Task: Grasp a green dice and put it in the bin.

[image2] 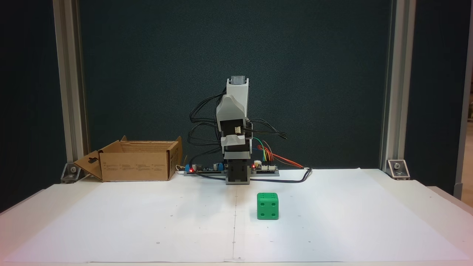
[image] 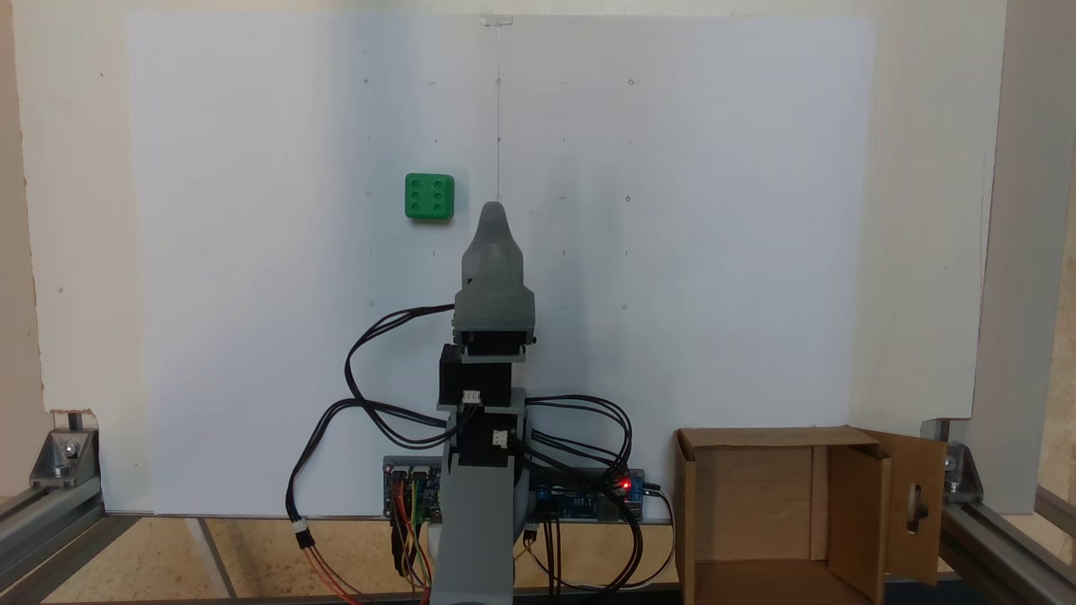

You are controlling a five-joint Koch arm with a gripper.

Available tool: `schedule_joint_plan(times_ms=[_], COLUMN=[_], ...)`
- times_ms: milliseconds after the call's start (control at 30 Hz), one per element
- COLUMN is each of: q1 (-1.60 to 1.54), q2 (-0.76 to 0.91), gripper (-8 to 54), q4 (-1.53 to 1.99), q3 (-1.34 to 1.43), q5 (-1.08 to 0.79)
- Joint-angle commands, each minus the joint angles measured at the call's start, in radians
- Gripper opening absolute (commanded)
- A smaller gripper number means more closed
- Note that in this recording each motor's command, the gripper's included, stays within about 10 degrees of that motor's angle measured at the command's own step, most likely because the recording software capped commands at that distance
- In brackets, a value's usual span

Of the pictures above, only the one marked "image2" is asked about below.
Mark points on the grey aluminium frame post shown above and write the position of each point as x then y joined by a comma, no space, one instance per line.
70,92
397,92

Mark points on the open cardboard box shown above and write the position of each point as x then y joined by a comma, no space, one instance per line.
135,166

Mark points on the blue circuit board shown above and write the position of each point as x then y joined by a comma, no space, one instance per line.
207,168

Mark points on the grey mounting plate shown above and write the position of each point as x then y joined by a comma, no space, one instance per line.
207,174

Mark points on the grey metal corner bracket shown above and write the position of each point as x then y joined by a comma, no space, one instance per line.
398,169
71,173

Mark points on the green die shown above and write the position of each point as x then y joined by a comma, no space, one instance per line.
267,208

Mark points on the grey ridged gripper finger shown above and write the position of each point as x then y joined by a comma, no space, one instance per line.
236,141

